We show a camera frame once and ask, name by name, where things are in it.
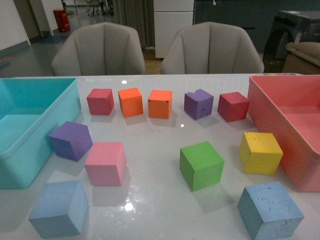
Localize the light blue foam cube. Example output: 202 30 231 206
28 180 89 239

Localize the orange foam cube right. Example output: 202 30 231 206
147 89 172 119

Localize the orange foam cube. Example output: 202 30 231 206
118 87 144 118
147 89 172 119

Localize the orange foam cube left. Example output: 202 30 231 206
118 87 144 118

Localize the purple notched foam cube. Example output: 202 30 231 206
184 89 214 120

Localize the green foam cube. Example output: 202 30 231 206
179 141 225 192

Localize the crimson foam cube left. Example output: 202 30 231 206
86 88 115 115

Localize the pink foam cube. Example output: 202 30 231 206
84 142 127 187

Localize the dark red foam cube right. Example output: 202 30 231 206
217 92 250 122

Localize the grey armchair right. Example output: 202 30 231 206
161 22 264 75

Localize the grey armchair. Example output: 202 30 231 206
161 22 264 75
51 22 146 76

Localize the purple foam cube left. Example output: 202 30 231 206
48 121 93 162

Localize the grey armchair left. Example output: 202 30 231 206
51 22 146 76

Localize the white drawer cabinet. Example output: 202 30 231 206
153 0 195 59

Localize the yellow foam cube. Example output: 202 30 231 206
239 132 284 175

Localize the grey curtain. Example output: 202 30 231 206
113 0 155 49

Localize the teal plastic bin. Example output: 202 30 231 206
0 77 81 189

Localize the pink plastic bin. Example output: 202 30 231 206
247 75 320 192

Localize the dark grey counter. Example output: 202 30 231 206
193 0 320 53

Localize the red fire extinguisher box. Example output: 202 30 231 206
53 9 71 33

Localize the dark grey appliance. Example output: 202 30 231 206
263 10 320 63

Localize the beige cushion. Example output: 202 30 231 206
286 42 320 61

